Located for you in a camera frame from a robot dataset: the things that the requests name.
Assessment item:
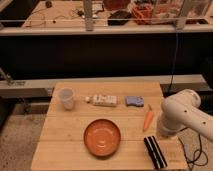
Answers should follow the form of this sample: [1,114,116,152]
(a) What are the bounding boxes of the blue sponge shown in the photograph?
[125,96,144,107]

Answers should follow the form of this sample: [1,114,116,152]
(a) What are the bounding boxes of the white glue bottle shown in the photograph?
[85,94,117,107]

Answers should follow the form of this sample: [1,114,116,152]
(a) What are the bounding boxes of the black bag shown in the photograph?
[107,10,131,26]

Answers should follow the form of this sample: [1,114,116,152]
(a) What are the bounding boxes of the orange crate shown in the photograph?
[131,5,153,25]

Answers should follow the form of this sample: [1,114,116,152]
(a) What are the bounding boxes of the black whiteboard eraser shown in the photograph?
[144,136,167,169]

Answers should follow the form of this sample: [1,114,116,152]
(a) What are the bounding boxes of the grey metal post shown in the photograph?
[83,0,93,31]

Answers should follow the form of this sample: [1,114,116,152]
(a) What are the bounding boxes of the translucent plastic cup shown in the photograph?
[58,88,74,110]

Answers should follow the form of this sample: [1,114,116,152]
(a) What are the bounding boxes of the orange carrot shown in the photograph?
[143,104,154,132]

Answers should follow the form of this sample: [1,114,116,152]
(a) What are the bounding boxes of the orange plate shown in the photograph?
[83,119,121,157]

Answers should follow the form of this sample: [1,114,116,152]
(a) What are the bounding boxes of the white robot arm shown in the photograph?
[157,89,213,142]

